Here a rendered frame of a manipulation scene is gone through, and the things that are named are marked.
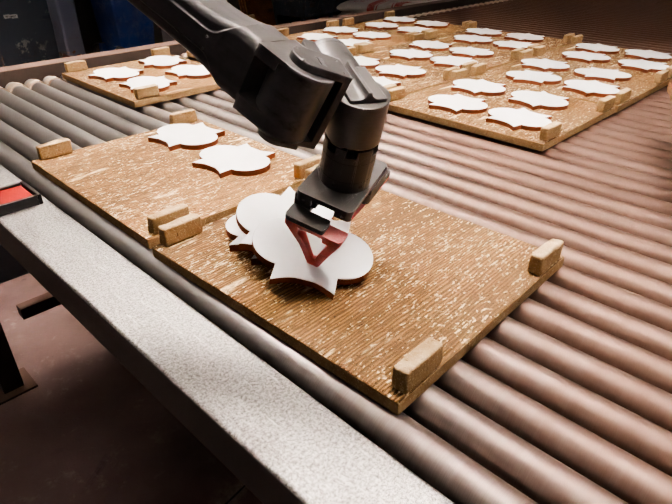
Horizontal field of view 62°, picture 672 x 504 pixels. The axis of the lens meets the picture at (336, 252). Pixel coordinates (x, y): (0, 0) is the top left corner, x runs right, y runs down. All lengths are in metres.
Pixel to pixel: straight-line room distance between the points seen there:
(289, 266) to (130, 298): 0.20
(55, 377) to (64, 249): 1.29
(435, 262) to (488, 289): 0.08
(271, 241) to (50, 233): 0.37
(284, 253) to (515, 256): 0.30
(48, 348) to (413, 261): 1.73
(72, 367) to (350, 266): 1.58
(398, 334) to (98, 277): 0.39
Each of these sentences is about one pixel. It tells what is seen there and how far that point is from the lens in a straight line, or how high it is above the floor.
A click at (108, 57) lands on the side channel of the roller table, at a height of 0.94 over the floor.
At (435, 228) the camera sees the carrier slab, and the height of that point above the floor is 0.94.
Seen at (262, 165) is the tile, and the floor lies 0.95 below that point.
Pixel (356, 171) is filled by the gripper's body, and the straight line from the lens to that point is 0.58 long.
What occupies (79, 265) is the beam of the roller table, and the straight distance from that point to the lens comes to 0.81.
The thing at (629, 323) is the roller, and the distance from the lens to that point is 0.71.
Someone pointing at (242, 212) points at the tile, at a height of 0.99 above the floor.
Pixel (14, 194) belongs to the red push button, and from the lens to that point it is 1.04.
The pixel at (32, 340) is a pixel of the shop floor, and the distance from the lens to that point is 2.32.
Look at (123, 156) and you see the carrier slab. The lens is 1.11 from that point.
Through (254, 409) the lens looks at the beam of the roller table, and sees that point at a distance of 0.55.
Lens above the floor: 1.31
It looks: 31 degrees down
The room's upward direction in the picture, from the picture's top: straight up
